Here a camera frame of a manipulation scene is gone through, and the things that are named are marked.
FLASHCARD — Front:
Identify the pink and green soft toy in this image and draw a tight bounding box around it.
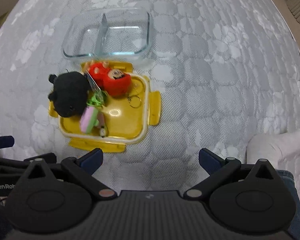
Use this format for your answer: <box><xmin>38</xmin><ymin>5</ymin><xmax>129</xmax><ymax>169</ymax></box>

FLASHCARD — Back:
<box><xmin>79</xmin><ymin>106</ymin><xmax>105</xmax><ymax>133</ymax></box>

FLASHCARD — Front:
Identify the red plush keychain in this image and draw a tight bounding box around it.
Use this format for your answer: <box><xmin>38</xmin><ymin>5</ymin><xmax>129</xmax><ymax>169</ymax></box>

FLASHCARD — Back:
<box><xmin>86</xmin><ymin>61</ymin><xmax>142</xmax><ymax>108</ymax></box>

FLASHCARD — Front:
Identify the person's blue jeans leg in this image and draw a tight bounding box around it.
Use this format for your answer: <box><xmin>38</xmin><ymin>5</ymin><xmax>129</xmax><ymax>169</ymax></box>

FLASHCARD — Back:
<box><xmin>276</xmin><ymin>169</ymin><xmax>300</xmax><ymax>233</ymax></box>

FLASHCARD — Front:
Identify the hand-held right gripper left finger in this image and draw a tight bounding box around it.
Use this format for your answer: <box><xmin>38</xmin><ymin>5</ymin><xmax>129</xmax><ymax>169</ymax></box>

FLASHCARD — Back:
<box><xmin>21</xmin><ymin>148</ymin><xmax>117</xmax><ymax>201</ymax></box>

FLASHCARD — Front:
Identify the green braided keychain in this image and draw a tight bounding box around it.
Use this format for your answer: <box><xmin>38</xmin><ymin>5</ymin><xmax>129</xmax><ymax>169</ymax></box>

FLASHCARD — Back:
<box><xmin>86</xmin><ymin>91</ymin><xmax>108</xmax><ymax>107</ymax></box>

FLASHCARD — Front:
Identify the black plush toy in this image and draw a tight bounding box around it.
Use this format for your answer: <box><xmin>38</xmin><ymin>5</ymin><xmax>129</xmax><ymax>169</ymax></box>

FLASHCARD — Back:
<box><xmin>47</xmin><ymin>71</ymin><xmax>92</xmax><ymax>118</ymax></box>

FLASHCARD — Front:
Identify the white cloth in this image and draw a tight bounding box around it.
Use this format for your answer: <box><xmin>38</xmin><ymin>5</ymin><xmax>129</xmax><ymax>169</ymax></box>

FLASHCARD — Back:
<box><xmin>246</xmin><ymin>124</ymin><xmax>300</xmax><ymax>173</ymax></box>

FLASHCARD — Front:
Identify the clear plastic storage box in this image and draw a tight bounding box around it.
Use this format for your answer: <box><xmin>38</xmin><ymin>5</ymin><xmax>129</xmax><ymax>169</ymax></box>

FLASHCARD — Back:
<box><xmin>62</xmin><ymin>8</ymin><xmax>154</xmax><ymax>63</ymax></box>

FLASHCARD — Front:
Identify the yellow container lid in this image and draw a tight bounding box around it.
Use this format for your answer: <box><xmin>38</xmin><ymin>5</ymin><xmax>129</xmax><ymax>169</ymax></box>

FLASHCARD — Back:
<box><xmin>48</xmin><ymin>60</ymin><xmax>162</xmax><ymax>153</ymax></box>

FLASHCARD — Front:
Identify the printed card tag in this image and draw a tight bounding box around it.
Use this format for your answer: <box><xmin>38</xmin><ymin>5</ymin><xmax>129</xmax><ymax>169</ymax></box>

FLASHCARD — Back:
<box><xmin>84</xmin><ymin>71</ymin><xmax>102</xmax><ymax>92</ymax></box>

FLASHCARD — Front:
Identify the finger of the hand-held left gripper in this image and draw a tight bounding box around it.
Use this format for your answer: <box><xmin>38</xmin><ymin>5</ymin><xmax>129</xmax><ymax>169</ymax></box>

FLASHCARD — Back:
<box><xmin>0</xmin><ymin>136</ymin><xmax>15</xmax><ymax>150</ymax></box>
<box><xmin>0</xmin><ymin>153</ymin><xmax>57</xmax><ymax>170</ymax></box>

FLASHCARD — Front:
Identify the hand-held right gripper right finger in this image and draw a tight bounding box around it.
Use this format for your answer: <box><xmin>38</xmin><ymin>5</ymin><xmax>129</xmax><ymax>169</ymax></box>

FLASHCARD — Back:
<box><xmin>184</xmin><ymin>148</ymin><xmax>278</xmax><ymax>201</ymax></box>

